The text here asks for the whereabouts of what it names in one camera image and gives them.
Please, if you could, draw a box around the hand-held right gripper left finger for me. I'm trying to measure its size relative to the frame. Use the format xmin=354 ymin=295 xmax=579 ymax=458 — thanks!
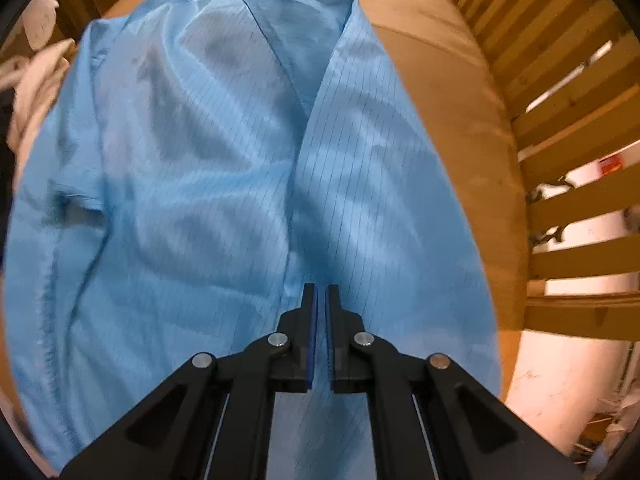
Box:
xmin=60 ymin=282 xmax=319 ymax=480

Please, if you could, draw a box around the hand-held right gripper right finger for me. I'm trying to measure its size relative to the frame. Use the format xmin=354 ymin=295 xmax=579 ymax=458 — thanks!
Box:
xmin=325 ymin=284 xmax=583 ymax=480

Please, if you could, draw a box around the blue striped zip jacket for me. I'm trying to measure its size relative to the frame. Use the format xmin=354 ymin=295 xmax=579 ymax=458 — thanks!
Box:
xmin=4 ymin=0 xmax=504 ymax=480

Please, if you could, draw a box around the wooden slatted fence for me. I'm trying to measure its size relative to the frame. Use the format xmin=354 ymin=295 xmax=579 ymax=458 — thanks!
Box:
xmin=420 ymin=0 xmax=640 ymax=342

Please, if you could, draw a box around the white fleece garment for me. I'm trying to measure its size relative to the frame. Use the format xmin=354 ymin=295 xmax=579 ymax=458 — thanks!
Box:
xmin=5 ymin=37 xmax=77 ymax=157

